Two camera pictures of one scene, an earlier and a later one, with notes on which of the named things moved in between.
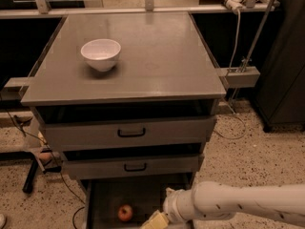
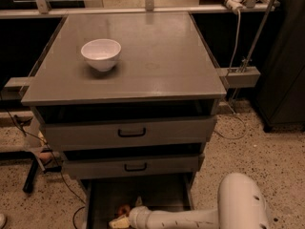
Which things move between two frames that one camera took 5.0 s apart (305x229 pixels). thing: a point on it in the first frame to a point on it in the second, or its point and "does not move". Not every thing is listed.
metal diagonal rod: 255,41 does not move
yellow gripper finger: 170,192 to 138,201
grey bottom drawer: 145,196 does not move
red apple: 125,213 does not move
